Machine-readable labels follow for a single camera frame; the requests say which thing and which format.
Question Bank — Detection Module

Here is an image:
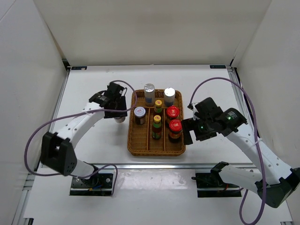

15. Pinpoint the brown wicker divided tray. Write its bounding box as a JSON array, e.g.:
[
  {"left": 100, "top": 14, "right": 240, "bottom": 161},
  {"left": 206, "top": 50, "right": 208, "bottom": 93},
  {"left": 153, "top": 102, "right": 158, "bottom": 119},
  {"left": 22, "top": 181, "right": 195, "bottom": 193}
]
[{"left": 127, "top": 90, "right": 186, "bottom": 157}]

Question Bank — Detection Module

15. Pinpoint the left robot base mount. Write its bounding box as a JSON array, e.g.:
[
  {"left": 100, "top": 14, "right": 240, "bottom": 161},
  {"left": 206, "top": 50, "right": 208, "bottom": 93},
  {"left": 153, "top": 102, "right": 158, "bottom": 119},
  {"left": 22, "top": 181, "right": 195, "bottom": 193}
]
[{"left": 69, "top": 169, "right": 116, "bottom": 196}]

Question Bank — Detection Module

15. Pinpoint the yellow-cap sauce bottle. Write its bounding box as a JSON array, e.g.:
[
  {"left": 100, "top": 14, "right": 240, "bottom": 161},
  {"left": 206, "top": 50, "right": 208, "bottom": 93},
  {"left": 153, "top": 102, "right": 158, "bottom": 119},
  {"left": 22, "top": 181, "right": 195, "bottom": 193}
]
[
  {"left": 154, "top": 99, "right": 163, "bottom": 114},
  {"left": 151, "top": 115, "right": 162, "bottom": 140}
]

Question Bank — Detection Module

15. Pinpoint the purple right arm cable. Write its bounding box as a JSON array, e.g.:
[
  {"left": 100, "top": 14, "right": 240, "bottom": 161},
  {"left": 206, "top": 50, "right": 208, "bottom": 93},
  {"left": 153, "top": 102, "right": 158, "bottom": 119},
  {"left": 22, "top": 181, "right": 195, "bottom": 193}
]
[{"left": 187, "top": 77, "right": 267, "bottom": 225}]

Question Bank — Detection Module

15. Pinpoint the grey-lid spice jar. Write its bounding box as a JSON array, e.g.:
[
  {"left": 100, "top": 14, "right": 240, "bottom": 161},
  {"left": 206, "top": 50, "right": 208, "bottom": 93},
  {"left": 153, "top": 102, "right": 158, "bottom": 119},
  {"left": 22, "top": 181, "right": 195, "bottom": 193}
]
[
  {"left": 134, "top": 106, "right": 146, "bottom": 125},
  {"left": 114, "top": 117, "right": 126, "bottom": 123}
]

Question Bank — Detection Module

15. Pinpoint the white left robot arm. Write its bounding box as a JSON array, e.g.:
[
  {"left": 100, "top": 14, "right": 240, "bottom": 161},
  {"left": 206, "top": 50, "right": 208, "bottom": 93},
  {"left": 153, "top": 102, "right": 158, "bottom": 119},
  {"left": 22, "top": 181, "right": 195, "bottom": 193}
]
[{"left": 41, "top": 90, "right": 192, "bottom": 188}]

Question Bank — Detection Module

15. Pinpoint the red-lid sauce jar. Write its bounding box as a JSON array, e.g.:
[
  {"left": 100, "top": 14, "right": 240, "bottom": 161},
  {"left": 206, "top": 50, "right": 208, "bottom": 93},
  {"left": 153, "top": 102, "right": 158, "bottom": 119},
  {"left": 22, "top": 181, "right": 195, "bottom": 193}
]
[
  {"left": 165, "top": 105, "right": 180, "bottom": 125},
  {"left": 168, "top": 119, "right": 182, "bottom": 143}
]

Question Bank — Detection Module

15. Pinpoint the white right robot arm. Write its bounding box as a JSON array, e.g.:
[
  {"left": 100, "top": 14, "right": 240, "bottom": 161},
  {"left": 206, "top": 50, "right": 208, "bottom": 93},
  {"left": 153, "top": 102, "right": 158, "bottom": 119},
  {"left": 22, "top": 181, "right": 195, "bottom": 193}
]
[{"left": 193, "top": 106, "right": 300, "bottom": 208}]

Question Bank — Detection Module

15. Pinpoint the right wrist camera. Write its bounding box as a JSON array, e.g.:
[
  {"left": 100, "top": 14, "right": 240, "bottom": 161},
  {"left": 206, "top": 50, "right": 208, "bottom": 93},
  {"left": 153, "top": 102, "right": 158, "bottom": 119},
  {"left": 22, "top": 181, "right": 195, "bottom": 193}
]
[{"left": 194, "top": 97, "right": 223, "bottom": 120}]

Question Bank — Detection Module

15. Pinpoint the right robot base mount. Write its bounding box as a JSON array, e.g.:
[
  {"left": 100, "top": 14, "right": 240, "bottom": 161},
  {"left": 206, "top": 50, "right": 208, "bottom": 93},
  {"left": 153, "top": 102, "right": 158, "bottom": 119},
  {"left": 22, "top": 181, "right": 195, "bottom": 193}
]
[{"left": 191, "top": 169, "right": 242, "bottom": 198}]

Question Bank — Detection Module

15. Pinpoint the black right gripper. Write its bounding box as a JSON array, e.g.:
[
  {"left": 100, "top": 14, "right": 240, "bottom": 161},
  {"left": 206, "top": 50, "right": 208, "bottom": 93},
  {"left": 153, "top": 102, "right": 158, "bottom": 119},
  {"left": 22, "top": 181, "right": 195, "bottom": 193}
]
[{"left": 180, "top": 116, "right": 217, "bottom": 146}]

